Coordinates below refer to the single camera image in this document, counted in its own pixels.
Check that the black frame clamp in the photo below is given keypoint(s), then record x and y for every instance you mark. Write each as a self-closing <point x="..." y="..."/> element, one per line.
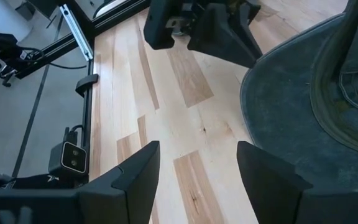
<point x="85" y="84"/>

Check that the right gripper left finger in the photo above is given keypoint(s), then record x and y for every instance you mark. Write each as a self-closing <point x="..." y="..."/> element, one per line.
<point x="126" y="199"/>

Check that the black table-level camera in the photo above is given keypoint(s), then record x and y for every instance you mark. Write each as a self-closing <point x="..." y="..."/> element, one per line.
<point x="71" y="158"/>

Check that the black aluminium table frame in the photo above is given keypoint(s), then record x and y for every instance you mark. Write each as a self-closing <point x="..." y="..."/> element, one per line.
<point x="88" y="124"/>

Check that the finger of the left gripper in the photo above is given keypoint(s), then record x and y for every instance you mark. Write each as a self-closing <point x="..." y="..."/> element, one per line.
<point x="225" y="40"/>
<point x="163" y="21"/>

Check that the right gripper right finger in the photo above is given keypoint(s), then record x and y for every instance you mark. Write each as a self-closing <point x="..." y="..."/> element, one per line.
<point x="269" y="193"/>

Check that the dark green cap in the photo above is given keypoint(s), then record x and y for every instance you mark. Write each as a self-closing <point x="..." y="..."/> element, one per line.
<point x="284" y="118"/>

